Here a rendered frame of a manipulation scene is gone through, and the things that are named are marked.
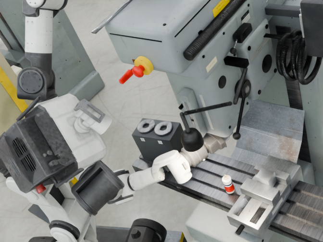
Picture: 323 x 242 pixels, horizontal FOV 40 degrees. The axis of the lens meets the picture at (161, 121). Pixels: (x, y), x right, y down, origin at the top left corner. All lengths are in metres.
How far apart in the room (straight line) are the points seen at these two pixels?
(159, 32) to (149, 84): 3.13
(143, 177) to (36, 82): 0.57
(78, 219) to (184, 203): 1.32
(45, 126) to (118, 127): 2.56
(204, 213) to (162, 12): 1.08
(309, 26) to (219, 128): 0.46
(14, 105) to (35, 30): 1.65
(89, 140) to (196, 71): 0.44
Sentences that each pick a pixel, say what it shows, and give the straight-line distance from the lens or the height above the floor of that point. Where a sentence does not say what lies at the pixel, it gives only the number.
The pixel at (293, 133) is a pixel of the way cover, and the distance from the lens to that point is 2.12.
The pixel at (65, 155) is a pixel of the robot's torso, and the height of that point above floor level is 1.58.
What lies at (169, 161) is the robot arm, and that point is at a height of 1.29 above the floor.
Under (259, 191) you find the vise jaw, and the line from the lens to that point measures 1.86.
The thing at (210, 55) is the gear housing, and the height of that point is 1.70.
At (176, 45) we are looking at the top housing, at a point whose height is 1.83.
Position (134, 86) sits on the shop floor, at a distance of 4.41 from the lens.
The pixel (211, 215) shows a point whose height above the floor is 0.82.
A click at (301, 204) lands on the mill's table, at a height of 0.90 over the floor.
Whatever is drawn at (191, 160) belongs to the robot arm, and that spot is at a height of 1.26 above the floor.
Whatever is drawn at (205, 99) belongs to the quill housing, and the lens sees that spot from 1.54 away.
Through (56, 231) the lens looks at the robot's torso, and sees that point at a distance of 2.05.
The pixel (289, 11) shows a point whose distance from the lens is 1.64.
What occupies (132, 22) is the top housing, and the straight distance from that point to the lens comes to 1.31.
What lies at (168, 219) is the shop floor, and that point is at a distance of 3.19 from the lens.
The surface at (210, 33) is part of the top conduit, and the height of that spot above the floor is 1.80.
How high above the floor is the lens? 2.49
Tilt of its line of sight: 40 degrees down
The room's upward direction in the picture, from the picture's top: 24 degrees counter-clockwise
